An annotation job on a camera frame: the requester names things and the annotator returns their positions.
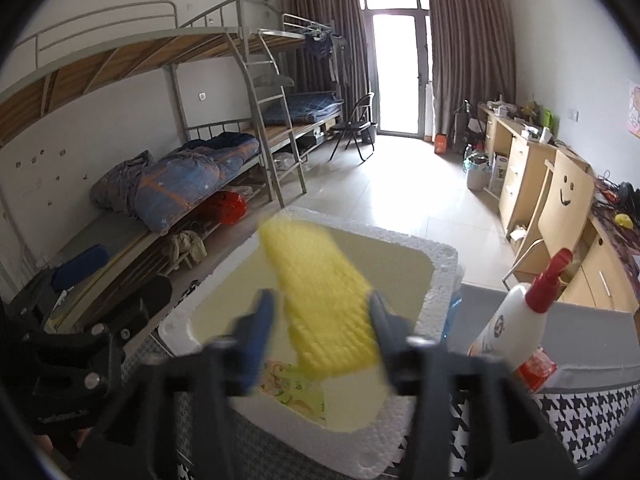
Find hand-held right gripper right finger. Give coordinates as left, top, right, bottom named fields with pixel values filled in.
left=367, top=290, right=581, bottom=480

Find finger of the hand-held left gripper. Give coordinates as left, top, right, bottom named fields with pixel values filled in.
left=65, top=275, right=173, bottom=341
left=10, top=244, right=111, bottom=313

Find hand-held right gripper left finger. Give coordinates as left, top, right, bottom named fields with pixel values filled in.
left=70, top=287, right=281, bottom=480

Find yellow sponge cloth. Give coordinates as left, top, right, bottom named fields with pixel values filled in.
left=257, top=210, right=393, bottom=376

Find white foam box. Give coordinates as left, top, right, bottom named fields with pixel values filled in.
left=159, top=205, right=460, bottom=478

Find beige cloth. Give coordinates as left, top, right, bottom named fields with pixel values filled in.
left=167, top=230, right=208, bottom=266

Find colourful patterned cloth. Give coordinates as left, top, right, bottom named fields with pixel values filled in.
left=257, top=360, right=328, bottom=426

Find blue liquid bottle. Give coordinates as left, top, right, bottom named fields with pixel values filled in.
left=440, top=265, right=466, bottom=343

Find blue patterned quilt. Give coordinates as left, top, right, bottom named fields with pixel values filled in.
left=90, top=132, right=261, bottom=233

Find white pump bottle red top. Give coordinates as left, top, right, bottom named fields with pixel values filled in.
left=467, top=247, right=573, bottom=361

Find red snack packet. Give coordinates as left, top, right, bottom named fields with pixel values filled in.
left=515, top=347, right=558, bottom=393

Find white bucket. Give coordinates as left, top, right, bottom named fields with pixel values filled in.
left=462, top=152, right=493, bottom=191

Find white carton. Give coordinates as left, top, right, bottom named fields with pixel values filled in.
left=487, top=152, right=511, bottom=196

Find black folding chair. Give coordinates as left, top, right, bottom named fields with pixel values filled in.
left=330, top=92, right=376, bottom=163

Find grey metal bunk bed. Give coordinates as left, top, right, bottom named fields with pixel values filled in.
left=0, top=0, right=308, bottom=321
left=257, top=12, right=351, bottom=161

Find long wooden desk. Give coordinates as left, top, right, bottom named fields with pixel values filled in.
left=477, top=102, right=640, bottom=311

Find wooden chair with smiley face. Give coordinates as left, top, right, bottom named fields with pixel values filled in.
left=502, top=150, right=596, bottom=291

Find houndstooth tablecloth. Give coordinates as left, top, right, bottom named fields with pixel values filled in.
left=120, top=285, right=640, bottom=480

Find blue checked bedding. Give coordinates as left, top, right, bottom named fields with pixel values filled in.
left=260, top=91, right=346, bottom=126

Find glass balcony door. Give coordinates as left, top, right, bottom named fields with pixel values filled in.
left=356, top=0, right=433, bottom=136

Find brown curtain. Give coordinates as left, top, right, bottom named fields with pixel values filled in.
left=279, top=0, right=371, bottom=133
left=425, top=0, right=517, bottom=143

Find hanging dark clothes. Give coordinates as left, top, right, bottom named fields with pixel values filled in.
left=302, top=30, right=351, bottom=86

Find pink wall poster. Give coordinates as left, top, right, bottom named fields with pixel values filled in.
left=625, top=77, right=640, bottom=138

